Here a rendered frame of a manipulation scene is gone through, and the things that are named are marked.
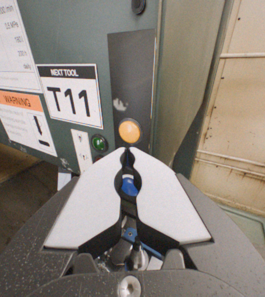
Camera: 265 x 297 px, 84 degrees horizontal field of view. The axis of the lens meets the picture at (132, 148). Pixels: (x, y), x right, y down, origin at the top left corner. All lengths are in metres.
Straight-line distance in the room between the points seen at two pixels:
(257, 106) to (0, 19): 1.18
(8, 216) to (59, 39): 1.38
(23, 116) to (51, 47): 0.15
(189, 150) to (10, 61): 0.83
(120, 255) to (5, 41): 0.53
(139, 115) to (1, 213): 1.43
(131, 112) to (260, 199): 1.47
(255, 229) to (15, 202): 1.88
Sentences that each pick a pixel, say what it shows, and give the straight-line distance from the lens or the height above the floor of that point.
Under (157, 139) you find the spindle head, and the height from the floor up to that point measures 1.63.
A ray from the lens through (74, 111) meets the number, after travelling 0.21.
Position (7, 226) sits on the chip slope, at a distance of 1.46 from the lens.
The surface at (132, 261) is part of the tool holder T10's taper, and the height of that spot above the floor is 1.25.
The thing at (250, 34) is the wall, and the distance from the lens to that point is 1.17.
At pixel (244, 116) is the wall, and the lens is 1.22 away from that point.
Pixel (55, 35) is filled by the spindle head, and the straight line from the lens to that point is 0.21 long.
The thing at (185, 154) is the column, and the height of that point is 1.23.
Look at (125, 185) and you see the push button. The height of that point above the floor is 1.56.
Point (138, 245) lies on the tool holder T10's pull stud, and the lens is 0.44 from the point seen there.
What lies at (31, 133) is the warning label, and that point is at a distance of 0.33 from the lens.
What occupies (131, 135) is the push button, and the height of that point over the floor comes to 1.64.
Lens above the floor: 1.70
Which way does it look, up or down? 30 degrees down
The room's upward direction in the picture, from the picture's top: straight up
